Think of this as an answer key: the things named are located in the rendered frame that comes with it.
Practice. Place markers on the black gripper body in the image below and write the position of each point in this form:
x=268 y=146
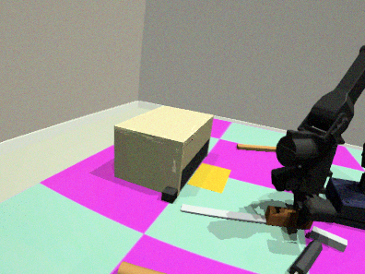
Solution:
x=316 y=208

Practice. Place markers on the brown cylinder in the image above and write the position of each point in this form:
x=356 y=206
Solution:
x=273 y=216

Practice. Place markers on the beige low cabinet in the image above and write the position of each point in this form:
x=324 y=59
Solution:
x=161 y=149

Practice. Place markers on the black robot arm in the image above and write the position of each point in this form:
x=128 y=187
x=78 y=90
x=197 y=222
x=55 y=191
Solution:
x=332 y=113

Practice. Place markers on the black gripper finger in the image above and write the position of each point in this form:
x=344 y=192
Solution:
x=298 y=196
x=301 y=219

